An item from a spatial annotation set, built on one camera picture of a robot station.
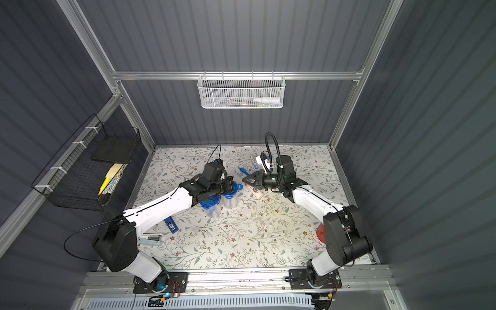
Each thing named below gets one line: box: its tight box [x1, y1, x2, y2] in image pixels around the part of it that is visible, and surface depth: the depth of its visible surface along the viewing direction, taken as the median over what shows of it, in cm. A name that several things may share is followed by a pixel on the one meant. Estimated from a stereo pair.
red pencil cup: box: [316, 222, 327, 244], surface depth 90 cm
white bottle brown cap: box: [244, 183, 265, 199], surface depth 99 cm
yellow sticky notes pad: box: [105, 163, 124, 179], surface depth 77 cm
